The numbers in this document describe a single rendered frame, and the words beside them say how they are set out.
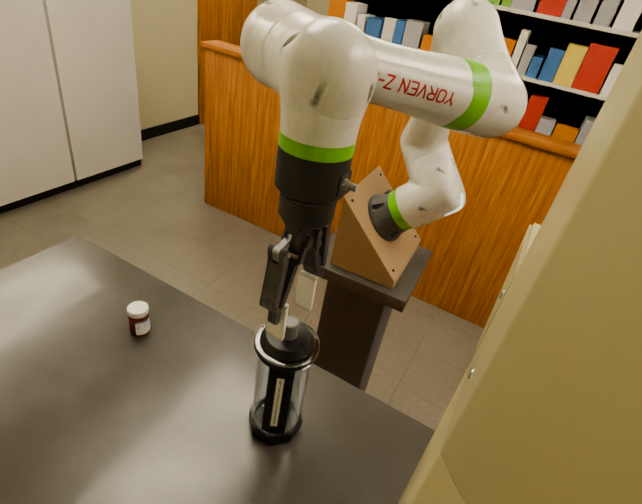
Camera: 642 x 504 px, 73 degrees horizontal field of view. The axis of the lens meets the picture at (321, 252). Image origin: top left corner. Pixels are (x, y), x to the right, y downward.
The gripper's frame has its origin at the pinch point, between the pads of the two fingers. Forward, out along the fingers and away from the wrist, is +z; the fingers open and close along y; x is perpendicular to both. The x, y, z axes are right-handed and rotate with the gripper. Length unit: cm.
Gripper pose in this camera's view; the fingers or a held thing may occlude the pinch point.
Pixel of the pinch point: (291, 307)
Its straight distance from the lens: 67.6
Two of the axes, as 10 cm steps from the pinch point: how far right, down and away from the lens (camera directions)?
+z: -1.5, 8.2, 5.6
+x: -8.6, -3.9, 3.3
